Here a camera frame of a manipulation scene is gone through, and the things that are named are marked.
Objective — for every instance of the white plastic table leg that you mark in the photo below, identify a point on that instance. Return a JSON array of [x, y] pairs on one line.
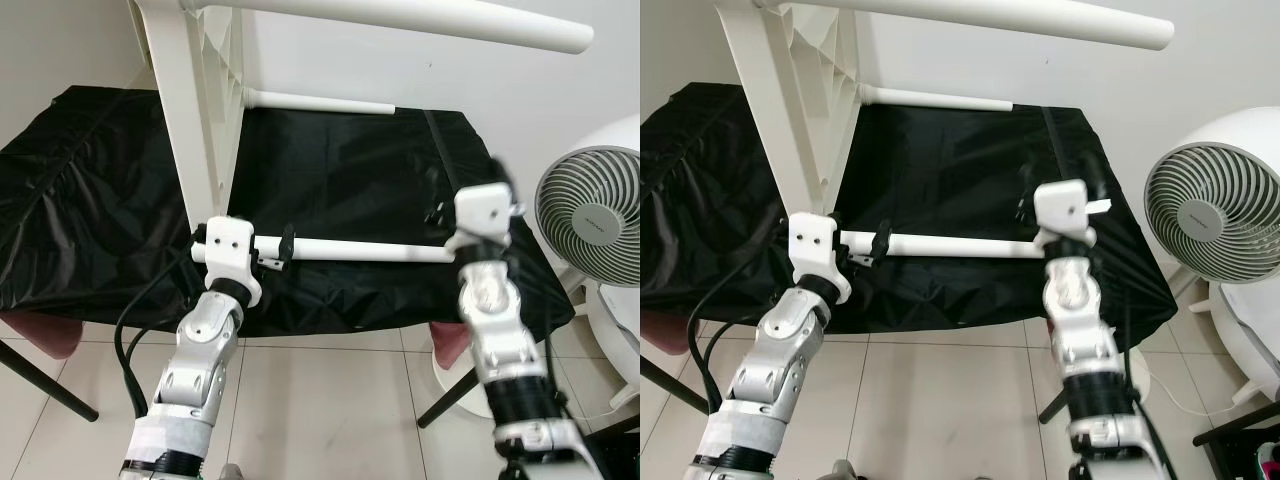
[[360, 249], [450, 22], [1000, 20], [930, 97], [320, 100], [950, 244]]

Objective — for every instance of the white plastic table top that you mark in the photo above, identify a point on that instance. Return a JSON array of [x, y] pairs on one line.
[[790, 120], [190, 130]]

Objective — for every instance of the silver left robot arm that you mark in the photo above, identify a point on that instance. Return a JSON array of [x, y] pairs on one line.
[[785, 345], [205, 340]]

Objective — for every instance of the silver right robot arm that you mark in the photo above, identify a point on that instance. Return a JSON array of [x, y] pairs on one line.
[[1085, 340], [505, 340]]

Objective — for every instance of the black tablecloth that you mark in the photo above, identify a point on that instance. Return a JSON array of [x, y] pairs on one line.
[[950, 180], [350, 180]]

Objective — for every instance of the white standing fan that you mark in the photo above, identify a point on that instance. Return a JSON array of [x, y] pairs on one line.
[[595, 210], [1215, 200]]

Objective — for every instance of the pink plastic object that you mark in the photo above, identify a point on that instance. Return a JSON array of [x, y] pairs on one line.
[[450, 342]]

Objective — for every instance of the white round plastic object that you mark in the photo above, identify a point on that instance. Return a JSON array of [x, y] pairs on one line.
[[465, 385]]

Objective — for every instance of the red plastic stool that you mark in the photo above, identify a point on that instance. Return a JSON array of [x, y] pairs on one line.
[[40, 335], [660, 332]]

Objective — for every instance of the grey robot left foot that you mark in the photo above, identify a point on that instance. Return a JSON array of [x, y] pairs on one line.
[[840, 471], [230, 472]]

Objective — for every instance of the black low furniture base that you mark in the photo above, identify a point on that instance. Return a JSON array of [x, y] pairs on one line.
[[618, 445], [1245, 430]]

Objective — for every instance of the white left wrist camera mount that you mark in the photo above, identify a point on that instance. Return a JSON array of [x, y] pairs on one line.
[[818, 245], [228, 250]]

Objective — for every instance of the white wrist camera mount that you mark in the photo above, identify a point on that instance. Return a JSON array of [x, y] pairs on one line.
[[482, 215], [228, 250], [818, 245], [1065, 210]]

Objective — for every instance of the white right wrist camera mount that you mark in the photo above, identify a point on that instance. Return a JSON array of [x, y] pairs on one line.
[[1065, 210], [482, 215]]

